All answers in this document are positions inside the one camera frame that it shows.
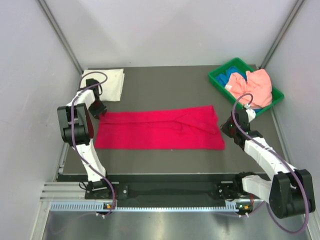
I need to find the green plastic bin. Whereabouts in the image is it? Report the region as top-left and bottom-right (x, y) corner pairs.
(208, 57), (284, 117)

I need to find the red t-shirt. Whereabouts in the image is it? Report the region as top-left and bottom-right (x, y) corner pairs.
(94, 105), (225, 151)

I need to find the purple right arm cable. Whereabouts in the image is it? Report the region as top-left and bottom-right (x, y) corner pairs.
(231, 93), (311, 235)

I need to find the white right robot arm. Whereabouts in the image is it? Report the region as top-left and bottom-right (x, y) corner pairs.
(220, 108), (316, 219)

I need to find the blue t-shirt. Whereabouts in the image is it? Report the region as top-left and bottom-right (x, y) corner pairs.
(215, 66), (247, 87)

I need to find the grey slotted cable duct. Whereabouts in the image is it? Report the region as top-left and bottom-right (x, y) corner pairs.
(49, 201), (253, 213)

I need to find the aluminium frame rail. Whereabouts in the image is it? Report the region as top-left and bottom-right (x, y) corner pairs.
(40, 182), (85, 201)

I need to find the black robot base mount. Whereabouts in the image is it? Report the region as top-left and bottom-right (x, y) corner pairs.
(78, 173), (249, 209)

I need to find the folded white t-shirt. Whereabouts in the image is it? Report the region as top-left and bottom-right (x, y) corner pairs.
(80, 68), (125, 102)

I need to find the salmon pink t-shirt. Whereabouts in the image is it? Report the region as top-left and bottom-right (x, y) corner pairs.
(224, 69), (273, 109)

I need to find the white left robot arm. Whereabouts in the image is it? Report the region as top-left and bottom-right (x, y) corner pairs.
(57, 78), (114, 199)

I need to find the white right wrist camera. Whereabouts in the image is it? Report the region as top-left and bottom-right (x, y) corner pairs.
(243, 104), (256, 123)

